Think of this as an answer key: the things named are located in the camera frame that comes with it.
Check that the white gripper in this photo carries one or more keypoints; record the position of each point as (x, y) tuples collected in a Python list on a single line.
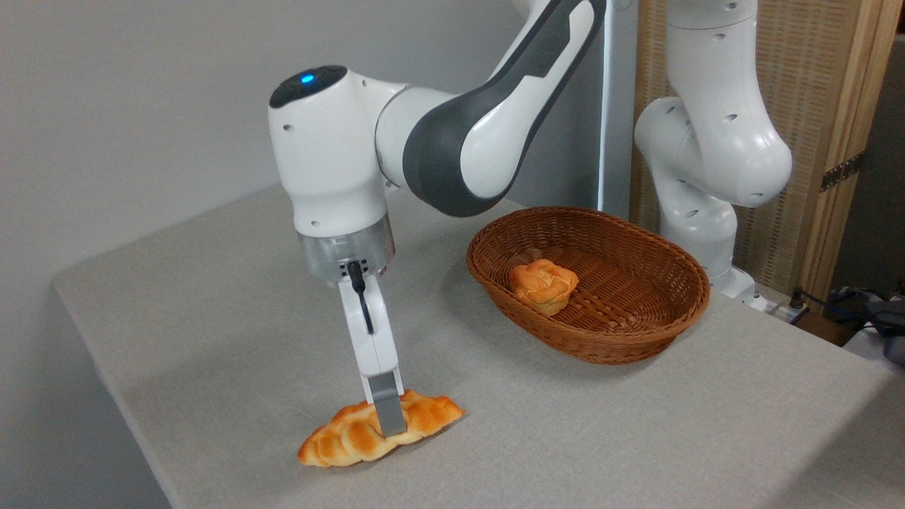
[(371, 325)]

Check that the braided bread loaf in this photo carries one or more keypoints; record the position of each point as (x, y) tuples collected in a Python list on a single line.
[(339, 442)]

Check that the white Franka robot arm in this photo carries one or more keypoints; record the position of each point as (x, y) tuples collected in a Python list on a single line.
[(332, 162)]

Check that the round orange bread roll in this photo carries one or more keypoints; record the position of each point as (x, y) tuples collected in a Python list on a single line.
[(543, 283)]

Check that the brown wicker basket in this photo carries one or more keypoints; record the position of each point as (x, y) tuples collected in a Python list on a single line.
[(601, 339)]

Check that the grey tablecloth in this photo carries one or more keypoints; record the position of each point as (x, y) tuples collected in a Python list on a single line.
[(212, 353)]

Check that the dark grey bag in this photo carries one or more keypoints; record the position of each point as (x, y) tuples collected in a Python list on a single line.
[(887, 318)]

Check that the dark metal hinge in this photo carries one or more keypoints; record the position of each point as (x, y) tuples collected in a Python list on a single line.
[(841, 172)]

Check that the wooden woven folding screen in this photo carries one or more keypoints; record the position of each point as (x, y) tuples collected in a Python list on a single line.
[(799, 85)]

